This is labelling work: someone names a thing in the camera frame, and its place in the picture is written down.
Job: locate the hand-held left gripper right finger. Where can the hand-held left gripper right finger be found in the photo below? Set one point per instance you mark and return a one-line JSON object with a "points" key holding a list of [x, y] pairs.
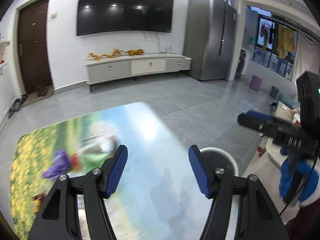
{"points": [[200, 170]]}

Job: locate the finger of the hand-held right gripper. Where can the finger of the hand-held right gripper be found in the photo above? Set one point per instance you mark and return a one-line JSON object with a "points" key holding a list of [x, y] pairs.
{"points": [[258, 115], [252, 122]]}

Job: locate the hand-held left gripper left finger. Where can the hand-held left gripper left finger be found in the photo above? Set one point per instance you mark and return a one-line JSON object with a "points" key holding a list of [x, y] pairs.
{"points": [[116, 170]]}

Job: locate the white round trash can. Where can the white round trash can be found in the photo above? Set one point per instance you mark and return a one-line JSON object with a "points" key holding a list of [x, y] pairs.
{"points": [[220, 158]]}

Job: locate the green and white wrapper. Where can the green and white wrapper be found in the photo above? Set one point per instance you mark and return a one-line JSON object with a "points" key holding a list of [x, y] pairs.
{"points": [[96, 152]]}

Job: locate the red wrapper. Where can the red wrapper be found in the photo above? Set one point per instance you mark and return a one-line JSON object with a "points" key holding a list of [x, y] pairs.
{"points": [[75, 161]]}

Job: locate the person's right hand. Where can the person's right hand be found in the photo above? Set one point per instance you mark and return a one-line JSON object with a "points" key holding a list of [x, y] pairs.
{"points": [[291, 177]]}

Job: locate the small black object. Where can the small black object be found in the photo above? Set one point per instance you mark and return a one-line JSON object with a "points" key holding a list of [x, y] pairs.
{"points": [[274, 105]]}

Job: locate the grey waste bin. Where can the grey waste bin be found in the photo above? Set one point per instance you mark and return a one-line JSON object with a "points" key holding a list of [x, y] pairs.
{"points": [[275, 92]]}

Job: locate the purple stool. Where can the purple stool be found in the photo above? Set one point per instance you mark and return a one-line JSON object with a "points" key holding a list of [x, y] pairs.
{"points": [[256, 83]]}

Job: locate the white hanging cloth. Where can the white hanging cloth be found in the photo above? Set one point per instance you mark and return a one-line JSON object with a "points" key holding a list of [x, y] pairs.
{"points": [[306, 55]]}

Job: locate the dark upright bag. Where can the dark upright bag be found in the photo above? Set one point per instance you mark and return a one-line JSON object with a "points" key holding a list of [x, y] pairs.
{"points": [[240, 65]]}

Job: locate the yellow hanging garment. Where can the yellow hanging garment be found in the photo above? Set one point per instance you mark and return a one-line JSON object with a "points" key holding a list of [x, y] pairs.
{"points": [[285, 42]]}

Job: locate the dark hanging garments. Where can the dark hanging garments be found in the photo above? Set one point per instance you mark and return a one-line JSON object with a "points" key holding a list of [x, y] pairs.
{"points": [[265, 36]]}

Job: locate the silver refrigerator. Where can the silver refrigerator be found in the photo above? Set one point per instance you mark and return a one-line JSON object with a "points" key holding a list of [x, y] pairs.
{"points": [[207, 37]]}

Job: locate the grey and white television cabinet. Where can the grey and white television cabinet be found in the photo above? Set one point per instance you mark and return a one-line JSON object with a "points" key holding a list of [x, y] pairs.
{"points": [[137, 67]]}

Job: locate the brown shoes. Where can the brown shoes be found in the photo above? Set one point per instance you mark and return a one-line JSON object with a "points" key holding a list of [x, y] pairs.
{"points": [[41, 91]]}

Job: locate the brown door mat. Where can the brown door mat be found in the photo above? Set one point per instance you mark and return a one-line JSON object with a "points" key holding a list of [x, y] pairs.
{"points": [[31, 98]]}

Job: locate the white jar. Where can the white jar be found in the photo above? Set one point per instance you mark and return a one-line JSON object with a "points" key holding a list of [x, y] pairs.
{"points": [[166, 48]]}

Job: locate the golden dragon figurine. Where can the golden dragon figurine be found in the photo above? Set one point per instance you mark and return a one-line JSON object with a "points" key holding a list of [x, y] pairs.
{"points": [[105, 54]]}

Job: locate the dark slippers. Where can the dark slippers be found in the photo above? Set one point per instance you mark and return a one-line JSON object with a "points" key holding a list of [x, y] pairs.
{"points": [[17, 105]]}

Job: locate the golden tiger figurine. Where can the golden tiger figurine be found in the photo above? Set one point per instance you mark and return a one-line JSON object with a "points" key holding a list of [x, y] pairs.
{"points": [[135, 52]]}

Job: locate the dark brown door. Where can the dark brown door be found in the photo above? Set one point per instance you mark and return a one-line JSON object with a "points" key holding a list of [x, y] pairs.
{"points": [[33, 47]]}

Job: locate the white wall cabinet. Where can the white wall cabinet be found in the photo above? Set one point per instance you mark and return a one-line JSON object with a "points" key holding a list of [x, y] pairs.
{"points": [[5, 92]]}

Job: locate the black wall television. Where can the black wall television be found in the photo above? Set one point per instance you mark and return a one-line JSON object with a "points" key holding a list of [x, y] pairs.
{"points": [[125, 8]]}

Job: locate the beige wall switch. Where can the beige wall switch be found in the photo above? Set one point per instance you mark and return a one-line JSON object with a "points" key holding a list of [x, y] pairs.
{"points": [[53, 15]]}

